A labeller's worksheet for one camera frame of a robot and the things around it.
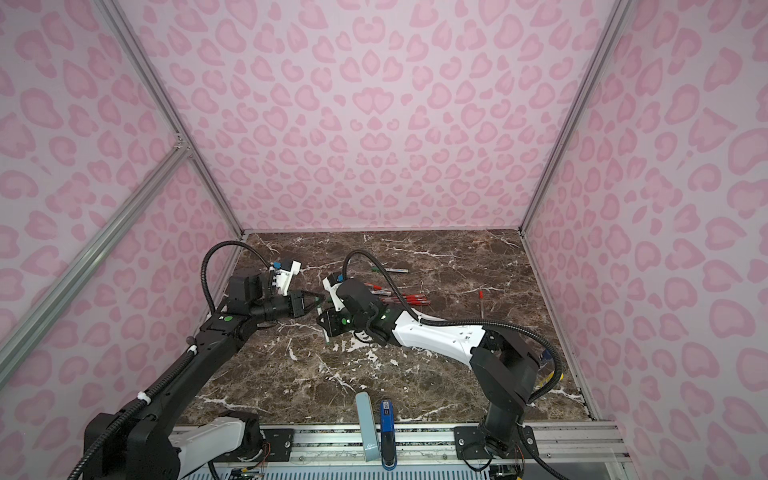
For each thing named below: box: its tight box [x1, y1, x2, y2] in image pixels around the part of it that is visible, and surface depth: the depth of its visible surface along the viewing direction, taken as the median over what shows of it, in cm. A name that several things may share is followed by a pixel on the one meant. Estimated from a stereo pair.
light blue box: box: [355, 391, 379, 462], surface depth 74 cm
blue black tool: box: [380, 400, 397, 471], surface depth 73 cm
